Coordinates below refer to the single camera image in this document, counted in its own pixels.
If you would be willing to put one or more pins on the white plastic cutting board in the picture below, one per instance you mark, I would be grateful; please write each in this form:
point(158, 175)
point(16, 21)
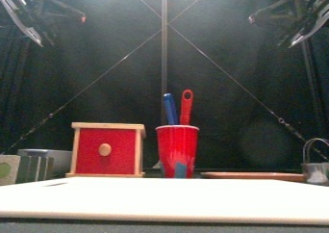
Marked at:
point(171, 198)

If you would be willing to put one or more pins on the wooden box with red drawer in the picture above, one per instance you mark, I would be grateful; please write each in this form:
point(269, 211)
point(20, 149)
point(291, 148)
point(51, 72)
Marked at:
point(91, 153)

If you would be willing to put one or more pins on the red plastic cup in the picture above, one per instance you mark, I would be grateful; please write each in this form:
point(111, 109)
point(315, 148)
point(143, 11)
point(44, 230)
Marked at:
point(175, 143)

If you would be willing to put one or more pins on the blue tape piece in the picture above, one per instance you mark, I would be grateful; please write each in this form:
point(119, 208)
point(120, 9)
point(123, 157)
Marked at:
point(180, 170)

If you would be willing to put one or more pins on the grey metal frame pole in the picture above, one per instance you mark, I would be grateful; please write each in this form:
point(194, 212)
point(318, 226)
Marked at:
point(164, 66)

